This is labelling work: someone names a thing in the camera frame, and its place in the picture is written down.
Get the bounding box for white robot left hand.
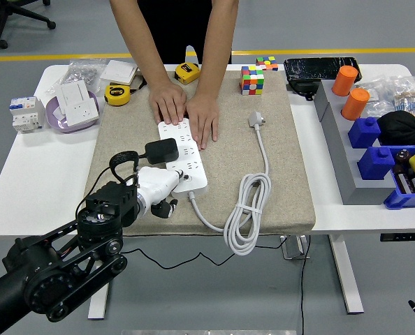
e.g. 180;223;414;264
136;166;191;220

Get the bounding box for person's left hand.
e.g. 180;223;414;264
185;92;220;151

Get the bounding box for person's right hand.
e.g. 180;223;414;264
148;82;188;126

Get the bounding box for thin black adapter cord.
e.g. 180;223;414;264
76;153;285;270

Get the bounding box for black power adapter plug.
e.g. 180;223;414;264
144;137;180;165

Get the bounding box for white power strip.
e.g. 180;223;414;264
157;118;208;199

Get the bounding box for white power strip cord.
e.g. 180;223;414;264
188;110;272;256

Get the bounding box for square yellow tape measure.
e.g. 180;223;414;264
174;61;202;85

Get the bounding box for round yellow tape measure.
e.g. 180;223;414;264
104;83;131;107

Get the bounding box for large colourful puzzle cube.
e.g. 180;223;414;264
240;65;265;96

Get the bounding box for grey-brown mat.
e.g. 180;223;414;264
84;69;316;238

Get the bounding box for person's torso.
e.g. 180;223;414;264
137;0;233;66

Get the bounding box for black table control panel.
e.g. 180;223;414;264
379;232;415;242

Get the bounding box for white table leg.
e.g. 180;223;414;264
328;234;365;314
87;278;113;320

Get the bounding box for small colourful puzzle cube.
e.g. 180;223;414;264
255;55;279;72

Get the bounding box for clear bag of screws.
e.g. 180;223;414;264
45;59;107;97

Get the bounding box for blue plastic bin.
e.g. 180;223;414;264
383;144;415;210

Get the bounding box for black cracked tray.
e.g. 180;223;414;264
283;57;363;84

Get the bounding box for grey stepped block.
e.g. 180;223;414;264
313;80;397;206

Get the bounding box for white circuit breaker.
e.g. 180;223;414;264
8;96;46;134

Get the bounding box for orange cylinder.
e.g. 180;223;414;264
340;87;371;121
331;65;359;98

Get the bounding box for blue plastic block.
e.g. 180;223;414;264
347;116;382;149
356;145;396;181

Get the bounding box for clear plastic bag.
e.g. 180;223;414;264
356;78;396;118

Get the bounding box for black office chair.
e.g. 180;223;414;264
0;0;57;50

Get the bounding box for black cloth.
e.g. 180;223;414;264
377;110;415;147

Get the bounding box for clear bag of resistors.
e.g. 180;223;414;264
391;75;415;118

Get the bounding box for white switch panel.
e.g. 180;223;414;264
99;59;139;85

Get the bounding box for white wall socket panel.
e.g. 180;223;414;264
64;97;100;127

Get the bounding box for white blank wall plate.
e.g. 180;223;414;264
55;80;89;114

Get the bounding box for black hanging cable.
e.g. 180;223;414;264
299;235;312;335

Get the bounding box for metal bracket under table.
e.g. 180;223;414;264
279;234;312;261

